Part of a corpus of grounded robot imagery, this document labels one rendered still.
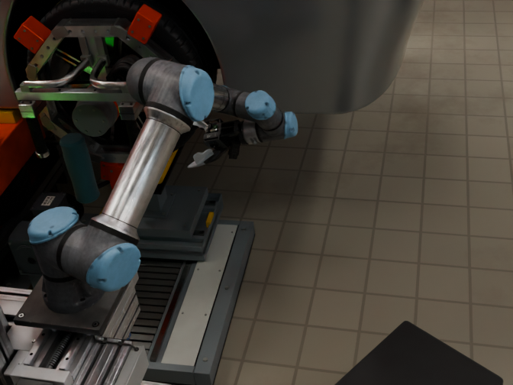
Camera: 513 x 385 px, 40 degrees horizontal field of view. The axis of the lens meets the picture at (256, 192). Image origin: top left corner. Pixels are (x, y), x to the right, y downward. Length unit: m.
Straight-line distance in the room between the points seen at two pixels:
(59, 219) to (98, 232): 0.12
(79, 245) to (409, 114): 2.64
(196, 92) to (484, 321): 1.58
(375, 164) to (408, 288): 0.86
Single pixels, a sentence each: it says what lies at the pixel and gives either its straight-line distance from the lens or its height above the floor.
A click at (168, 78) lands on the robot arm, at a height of 1.28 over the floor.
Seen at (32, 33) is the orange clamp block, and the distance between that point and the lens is 2.48.
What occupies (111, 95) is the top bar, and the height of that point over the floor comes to 0.97.
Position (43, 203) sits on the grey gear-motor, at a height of 0.43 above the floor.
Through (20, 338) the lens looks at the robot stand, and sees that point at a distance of 1.85.
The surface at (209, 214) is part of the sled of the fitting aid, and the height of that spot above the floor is 0.18.
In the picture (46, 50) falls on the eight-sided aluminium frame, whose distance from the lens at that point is 2.49.
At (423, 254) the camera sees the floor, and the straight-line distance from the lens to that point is 2.98.
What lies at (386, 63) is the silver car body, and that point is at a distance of 2.42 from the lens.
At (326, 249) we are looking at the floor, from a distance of 2.99.
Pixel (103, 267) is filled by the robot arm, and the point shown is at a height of 1.02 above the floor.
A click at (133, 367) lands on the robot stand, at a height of 0.73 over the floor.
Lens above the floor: 1.99
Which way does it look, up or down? 37 degrees down
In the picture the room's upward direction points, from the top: 6 degrees counter-clockwise
